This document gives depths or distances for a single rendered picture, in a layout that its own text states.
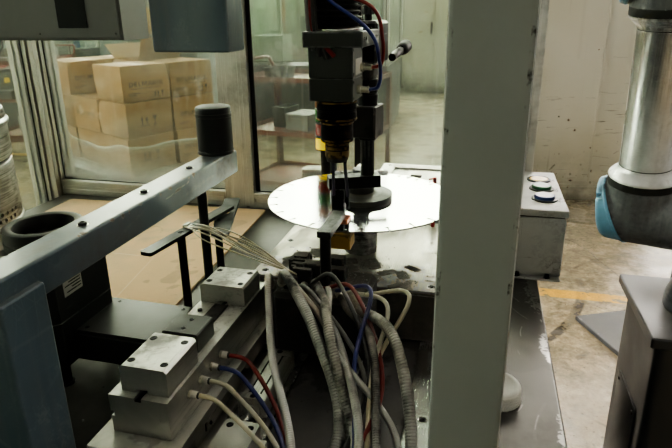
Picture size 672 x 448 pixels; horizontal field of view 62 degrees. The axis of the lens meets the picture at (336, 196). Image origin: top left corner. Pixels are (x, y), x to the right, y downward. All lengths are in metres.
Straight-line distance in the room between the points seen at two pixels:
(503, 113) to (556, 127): 3.80
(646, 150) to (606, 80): 3.06
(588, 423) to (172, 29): 1.76
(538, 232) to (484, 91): 0.90
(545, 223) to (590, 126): 3.01
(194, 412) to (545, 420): 0.45
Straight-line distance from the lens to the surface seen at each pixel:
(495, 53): 0.27
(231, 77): 1.52
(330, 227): 0.78
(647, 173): 1.09
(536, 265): 1.19
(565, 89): 4.04
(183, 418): 0.73
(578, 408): 2.15
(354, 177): 0.89
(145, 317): 0.92
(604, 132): 4.19
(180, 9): 0.78
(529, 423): 0.83
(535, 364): 0.95
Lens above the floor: 1.27
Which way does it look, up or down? 18 degrees down
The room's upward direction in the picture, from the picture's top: 1 degrees counter-clockwise
